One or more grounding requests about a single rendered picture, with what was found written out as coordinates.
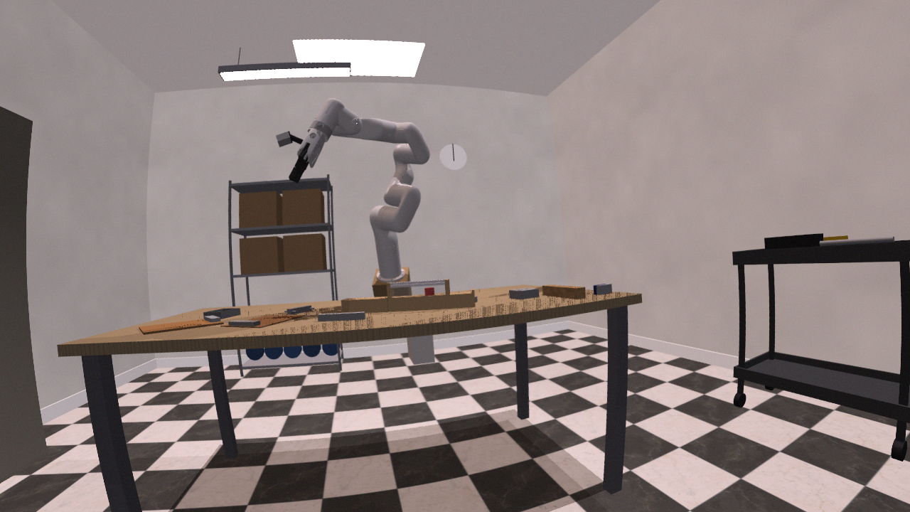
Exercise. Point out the wooden batten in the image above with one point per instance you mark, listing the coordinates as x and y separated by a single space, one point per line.
565 291

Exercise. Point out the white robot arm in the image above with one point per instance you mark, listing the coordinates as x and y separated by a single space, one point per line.
335 119

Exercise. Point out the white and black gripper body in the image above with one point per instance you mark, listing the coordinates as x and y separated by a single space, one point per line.
316 138

